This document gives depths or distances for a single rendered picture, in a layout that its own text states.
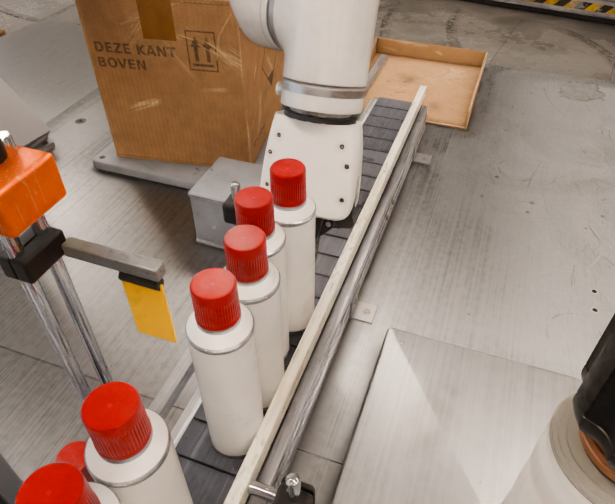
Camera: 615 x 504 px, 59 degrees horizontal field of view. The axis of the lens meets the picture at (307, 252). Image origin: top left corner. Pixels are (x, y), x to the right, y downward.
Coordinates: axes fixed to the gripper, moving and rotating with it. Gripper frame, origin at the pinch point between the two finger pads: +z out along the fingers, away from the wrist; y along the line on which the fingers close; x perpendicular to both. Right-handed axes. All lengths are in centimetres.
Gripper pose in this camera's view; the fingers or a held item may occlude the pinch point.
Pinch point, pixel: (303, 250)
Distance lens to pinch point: 61.1
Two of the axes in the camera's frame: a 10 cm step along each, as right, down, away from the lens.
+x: 3.2, -3.4, 8.8
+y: 9.4, 2.3, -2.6
